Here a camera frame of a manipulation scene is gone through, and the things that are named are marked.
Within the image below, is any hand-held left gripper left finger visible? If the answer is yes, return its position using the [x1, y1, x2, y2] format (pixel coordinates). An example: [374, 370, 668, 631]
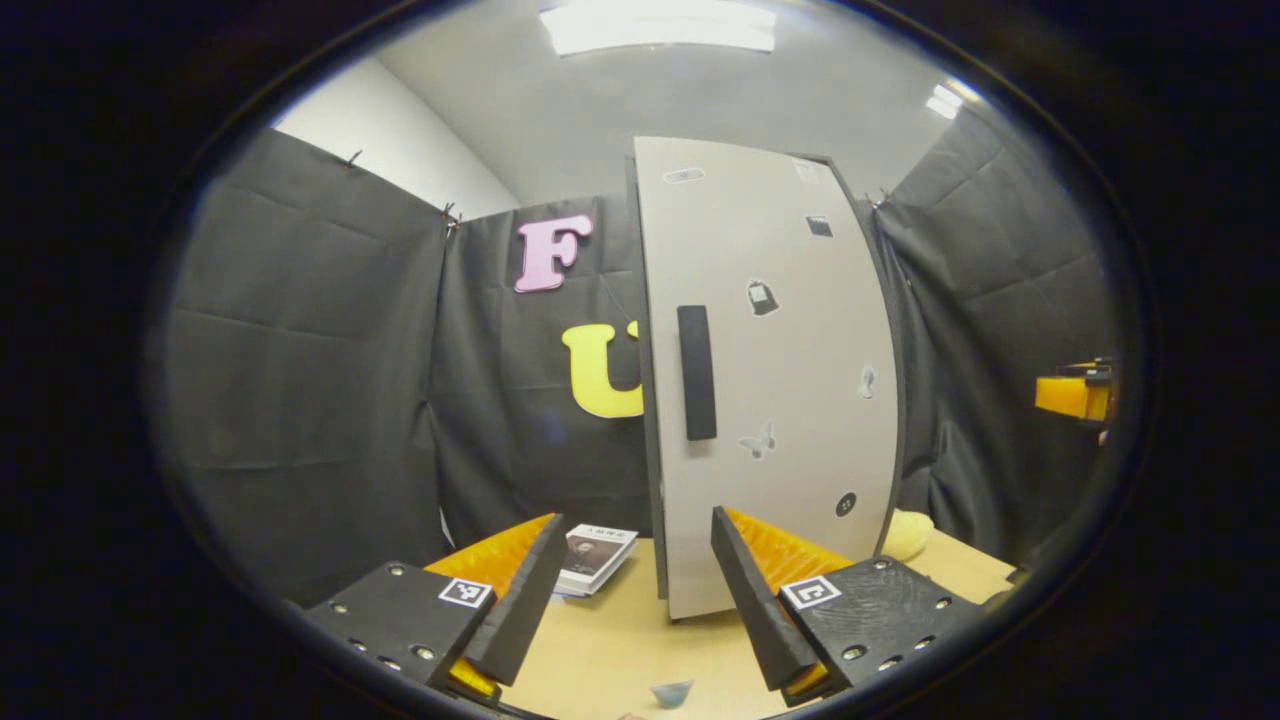
[300, 512, 569, 709]

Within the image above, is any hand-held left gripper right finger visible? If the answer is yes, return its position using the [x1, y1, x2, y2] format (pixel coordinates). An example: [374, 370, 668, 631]
[710, 505, 986, 709]

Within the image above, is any dark grey cabinet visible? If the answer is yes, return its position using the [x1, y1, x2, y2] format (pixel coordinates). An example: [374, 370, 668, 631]
[625, 150, 909, 601]

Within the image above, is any grey cabinet door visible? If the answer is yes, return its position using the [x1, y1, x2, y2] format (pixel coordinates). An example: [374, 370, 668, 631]
[632, 135, 906, 621]

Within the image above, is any black door handle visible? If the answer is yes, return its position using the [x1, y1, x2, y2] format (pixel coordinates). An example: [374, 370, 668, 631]
[677, 305, 719, 442]

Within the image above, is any white portrait book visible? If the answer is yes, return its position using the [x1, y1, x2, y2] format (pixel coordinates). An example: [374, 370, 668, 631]
[553, 523, 641, 593]

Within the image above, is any yellow plush toy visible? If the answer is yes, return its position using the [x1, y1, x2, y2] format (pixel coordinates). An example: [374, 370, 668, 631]
[880, 508, 936, 563]

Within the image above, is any small ceiling light panel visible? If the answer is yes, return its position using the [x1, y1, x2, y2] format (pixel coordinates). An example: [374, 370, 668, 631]
[925, 78, 986, 121]

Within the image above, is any black backdrop cloth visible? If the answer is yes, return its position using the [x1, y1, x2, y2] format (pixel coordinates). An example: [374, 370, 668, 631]
[150, 125, 1121, 606]

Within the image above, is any long ceiling light panel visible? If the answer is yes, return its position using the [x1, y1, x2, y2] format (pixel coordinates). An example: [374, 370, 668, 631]
[538, 0, 778, 56]

